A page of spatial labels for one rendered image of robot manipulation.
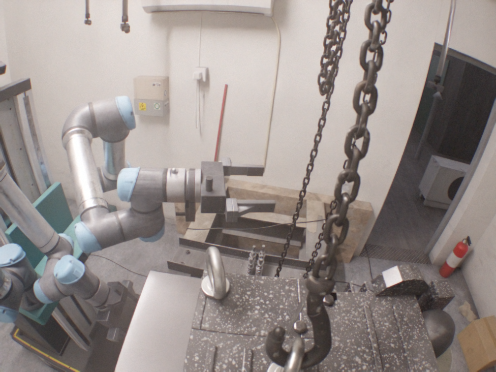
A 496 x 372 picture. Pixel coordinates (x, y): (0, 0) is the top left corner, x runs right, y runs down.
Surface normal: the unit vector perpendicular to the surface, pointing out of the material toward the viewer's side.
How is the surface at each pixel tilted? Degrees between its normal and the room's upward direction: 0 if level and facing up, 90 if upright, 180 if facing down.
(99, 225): 26
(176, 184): 49
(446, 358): 0
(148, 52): 90
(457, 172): 90
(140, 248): 0
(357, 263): 0
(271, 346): 67
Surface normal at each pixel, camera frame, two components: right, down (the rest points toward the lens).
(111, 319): 0.95, -0.22
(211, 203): 0.13, 0.59
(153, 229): 0.56, 0.55
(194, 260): 0.08, -0.83
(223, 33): -0.18, 0.55
